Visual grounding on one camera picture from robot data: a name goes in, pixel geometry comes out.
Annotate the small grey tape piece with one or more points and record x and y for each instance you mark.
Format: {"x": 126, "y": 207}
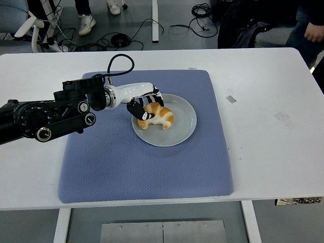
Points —
{"x": 231, "y": 99}

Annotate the person's hand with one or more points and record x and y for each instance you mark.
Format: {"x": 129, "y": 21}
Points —
{"x": 315, "y": 33}

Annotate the blue office chair white armrest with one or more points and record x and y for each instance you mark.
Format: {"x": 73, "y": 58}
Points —
{"x": 10, "y": 12}

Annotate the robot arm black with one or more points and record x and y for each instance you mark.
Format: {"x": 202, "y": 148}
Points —
{"x": 38, "y": 116}

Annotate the dark jacket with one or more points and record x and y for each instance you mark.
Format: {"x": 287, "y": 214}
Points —
{"x": 240, "y": 22}

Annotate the grey round plate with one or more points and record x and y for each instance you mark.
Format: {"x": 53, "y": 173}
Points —
{"x": 177, "y": 131}

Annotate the grey chair seat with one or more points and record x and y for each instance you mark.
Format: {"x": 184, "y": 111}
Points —
{"x": 273, "y": 36}

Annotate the blue quilted mat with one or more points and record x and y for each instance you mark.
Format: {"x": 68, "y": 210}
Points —
{"x": 114, "y": 164}

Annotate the large clear tape piece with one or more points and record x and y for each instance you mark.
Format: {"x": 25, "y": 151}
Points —
{"x": 284, "y": 120}

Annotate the white power strip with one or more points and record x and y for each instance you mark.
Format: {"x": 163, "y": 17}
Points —
{"x": 55, "y": 46}

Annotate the black white patterned sticker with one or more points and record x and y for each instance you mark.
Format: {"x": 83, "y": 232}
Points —
{"x": 298, "y": 201}

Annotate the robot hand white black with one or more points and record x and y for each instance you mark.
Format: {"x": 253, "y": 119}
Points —
{"x": 134, "y": 91}

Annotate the croissant bread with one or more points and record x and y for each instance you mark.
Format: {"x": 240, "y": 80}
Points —
{"x": 163, "y": 115}

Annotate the person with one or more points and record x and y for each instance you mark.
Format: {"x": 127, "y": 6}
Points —
{"x": 298, "y": 40}
{"x": 86, "y": 22}

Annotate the grey metal plate with screws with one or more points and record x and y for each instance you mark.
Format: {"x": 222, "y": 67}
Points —
{"x": 162, "y": 233}

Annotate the white table leg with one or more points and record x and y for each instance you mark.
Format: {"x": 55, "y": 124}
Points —
{"x": 62, "y": 225}
{"x": 251, "y": 222}

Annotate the white floor beam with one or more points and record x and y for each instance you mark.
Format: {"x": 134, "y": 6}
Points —
{"x": 155, "y": 22}

